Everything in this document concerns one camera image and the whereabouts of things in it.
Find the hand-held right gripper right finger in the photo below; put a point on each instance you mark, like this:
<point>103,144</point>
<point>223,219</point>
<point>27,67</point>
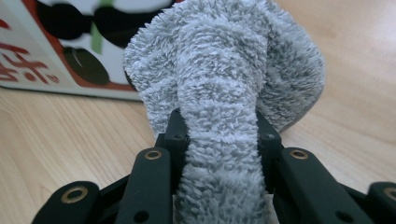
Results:
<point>267,140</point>

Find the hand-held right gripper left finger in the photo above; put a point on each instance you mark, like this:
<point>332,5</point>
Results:
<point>176,137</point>

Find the grey fluffy cloth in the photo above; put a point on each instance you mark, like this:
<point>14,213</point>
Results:
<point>218,77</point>

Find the panda picture board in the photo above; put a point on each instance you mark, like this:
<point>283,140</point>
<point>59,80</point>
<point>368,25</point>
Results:
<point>46,46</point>

